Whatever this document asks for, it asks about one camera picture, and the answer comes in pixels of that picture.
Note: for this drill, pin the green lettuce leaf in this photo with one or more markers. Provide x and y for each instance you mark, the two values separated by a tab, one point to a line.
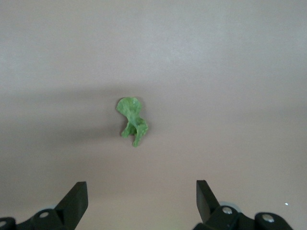
132	115

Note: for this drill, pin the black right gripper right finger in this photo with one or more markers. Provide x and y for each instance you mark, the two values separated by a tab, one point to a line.
208	210

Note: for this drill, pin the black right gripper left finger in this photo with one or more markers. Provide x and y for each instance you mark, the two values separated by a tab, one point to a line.
72	208

